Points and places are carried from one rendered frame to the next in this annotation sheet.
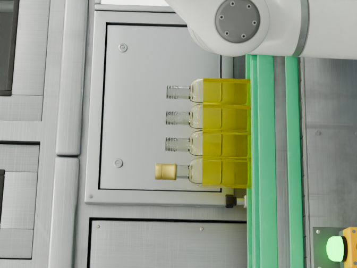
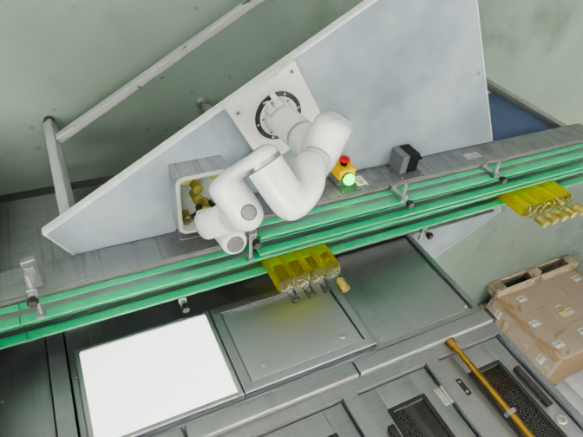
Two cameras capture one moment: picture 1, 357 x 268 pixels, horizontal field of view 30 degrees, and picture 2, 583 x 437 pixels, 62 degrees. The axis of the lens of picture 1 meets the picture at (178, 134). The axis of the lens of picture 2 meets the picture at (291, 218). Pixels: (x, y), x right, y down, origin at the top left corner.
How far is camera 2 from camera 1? 1.33 m
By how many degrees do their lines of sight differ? 57
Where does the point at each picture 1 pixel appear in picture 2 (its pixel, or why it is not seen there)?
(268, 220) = (349, 211)
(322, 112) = not seen: hidden behind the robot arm
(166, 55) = (256, 336)
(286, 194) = (332, 209)
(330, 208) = (329, 191)
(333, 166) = not seen: hidden behind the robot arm
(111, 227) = (376, 331)
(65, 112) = (330, 380)
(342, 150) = not seen: hidden behind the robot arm
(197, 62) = (252, 318)
